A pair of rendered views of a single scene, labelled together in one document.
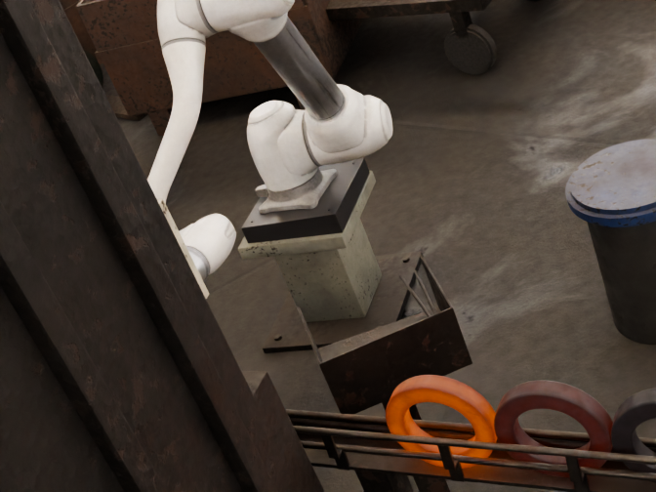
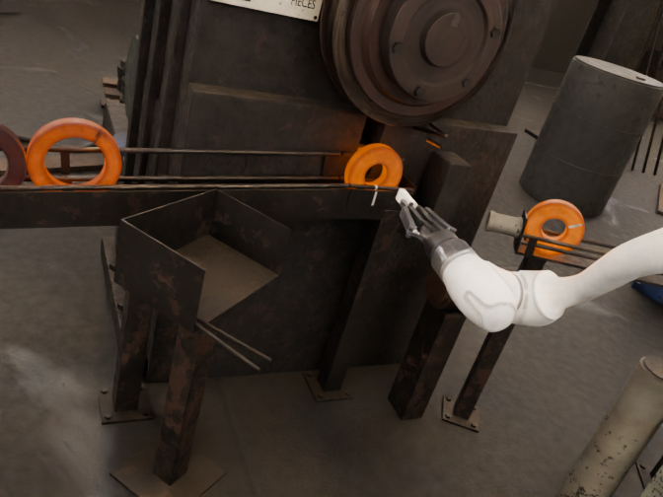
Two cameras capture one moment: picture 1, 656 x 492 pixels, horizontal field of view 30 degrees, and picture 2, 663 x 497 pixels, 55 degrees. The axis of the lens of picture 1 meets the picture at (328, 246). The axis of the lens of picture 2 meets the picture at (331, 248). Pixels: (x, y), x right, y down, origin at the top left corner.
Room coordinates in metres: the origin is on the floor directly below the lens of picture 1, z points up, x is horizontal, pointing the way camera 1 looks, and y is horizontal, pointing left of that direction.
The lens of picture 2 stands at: (2.56, -0.90, 1.30)
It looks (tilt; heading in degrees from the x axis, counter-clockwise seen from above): 28 degrees down; 115
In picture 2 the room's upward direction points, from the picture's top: 17 degrees clockwise
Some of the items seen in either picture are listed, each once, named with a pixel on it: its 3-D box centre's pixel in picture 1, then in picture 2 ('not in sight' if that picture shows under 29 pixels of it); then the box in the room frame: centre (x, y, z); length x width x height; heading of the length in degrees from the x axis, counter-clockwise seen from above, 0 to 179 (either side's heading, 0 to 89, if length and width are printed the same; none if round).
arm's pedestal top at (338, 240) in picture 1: (307, 214); not in sight; (3.00, 0.02, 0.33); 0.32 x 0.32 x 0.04; 61
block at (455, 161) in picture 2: not in sight; (437, 195); (2.06, 0.73, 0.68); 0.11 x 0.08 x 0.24; 146
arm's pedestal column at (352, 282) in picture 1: (328, 263); not in sight; (3.00, 0.02, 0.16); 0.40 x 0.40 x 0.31; 61
